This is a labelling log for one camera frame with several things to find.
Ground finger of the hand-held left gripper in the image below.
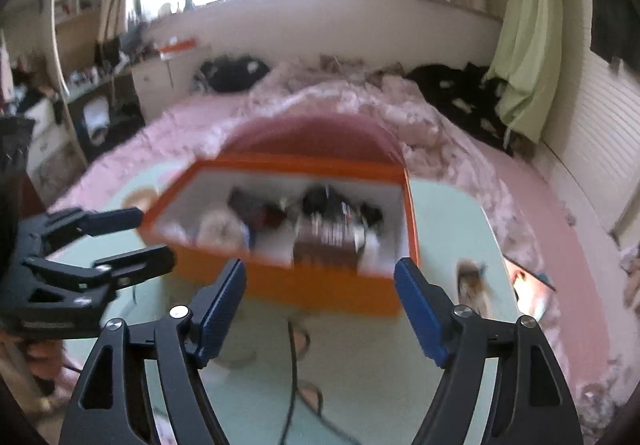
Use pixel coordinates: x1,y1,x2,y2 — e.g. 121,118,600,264
17,207,144,247
22,245,177,297

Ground dark red cloth item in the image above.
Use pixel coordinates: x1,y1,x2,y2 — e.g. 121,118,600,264
227,187,288,231

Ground white nightstand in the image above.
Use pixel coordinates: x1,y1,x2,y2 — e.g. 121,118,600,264
132,45,211,123

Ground dark pouch with red print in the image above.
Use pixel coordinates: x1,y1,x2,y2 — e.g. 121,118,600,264
294,215,363,268

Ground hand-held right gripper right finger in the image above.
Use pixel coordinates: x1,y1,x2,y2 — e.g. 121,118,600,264
393,257,585,445

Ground small orange box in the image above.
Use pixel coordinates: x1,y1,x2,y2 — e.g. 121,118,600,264
159,39,197,60

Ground beige crumpled clothes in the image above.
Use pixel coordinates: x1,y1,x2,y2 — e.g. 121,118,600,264
320,54,401,76

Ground orange cardboard box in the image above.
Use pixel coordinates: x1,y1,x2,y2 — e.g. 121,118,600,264
140,152,421,318

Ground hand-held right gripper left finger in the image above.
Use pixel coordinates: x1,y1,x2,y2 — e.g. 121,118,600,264
57,257,248,445

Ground grey fur pompom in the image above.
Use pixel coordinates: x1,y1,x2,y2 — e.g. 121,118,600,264
200,212,248,246

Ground person's left hand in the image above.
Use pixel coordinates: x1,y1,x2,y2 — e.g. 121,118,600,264
20,337,68,378

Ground wall shelf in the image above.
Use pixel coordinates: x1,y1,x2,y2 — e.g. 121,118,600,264
50,0,108,26

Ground light green hanging cloth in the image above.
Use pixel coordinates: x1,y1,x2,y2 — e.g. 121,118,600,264
487,0,566,143

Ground black mesh bag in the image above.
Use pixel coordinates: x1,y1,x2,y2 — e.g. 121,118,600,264
0,117,36,206

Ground pink blanket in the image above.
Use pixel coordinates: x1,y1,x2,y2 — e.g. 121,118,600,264
60,70,640,426

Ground black white striped clothes pile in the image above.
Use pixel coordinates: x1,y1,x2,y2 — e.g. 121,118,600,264
197,56,271,93

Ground tan furry plush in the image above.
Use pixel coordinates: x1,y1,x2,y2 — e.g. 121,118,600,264
456,259,495,318

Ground white louvered door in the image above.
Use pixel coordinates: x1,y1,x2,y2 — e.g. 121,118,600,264
542,0,640,231

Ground orange and blue packet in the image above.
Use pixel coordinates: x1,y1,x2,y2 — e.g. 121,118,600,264
505,255,558,321

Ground mint green cartoon desktop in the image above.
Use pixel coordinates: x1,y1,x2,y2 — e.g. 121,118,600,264
50,165,526,445

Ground cluttered white desk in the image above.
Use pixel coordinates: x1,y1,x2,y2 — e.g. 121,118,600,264
25,65,146,186

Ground dark hanging garment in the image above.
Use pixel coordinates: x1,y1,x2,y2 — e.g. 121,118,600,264
590,0,640,70

